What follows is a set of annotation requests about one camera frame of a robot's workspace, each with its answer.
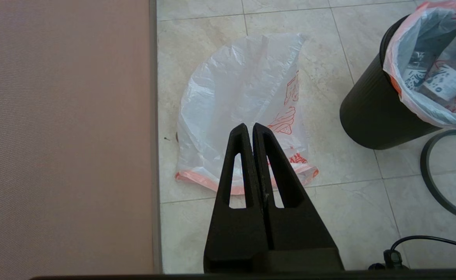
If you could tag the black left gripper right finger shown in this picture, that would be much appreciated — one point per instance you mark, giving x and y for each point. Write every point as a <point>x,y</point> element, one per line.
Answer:
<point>294,229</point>

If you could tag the white paper cup dark print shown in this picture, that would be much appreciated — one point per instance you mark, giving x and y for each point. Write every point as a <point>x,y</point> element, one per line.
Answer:
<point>444,82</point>
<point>414,72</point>

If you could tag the dark wall baseboard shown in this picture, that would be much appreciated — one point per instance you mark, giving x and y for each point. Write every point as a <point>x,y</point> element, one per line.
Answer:
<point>155,116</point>

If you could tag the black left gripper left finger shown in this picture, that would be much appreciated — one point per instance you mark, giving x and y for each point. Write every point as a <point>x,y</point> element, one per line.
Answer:
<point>235,233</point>

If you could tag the black trash bin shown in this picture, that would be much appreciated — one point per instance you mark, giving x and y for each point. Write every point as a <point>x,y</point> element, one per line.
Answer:
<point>368,109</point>

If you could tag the white red-print trash bag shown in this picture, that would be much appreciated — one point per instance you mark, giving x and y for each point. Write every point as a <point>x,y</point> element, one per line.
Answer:
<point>397,58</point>
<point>243,77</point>

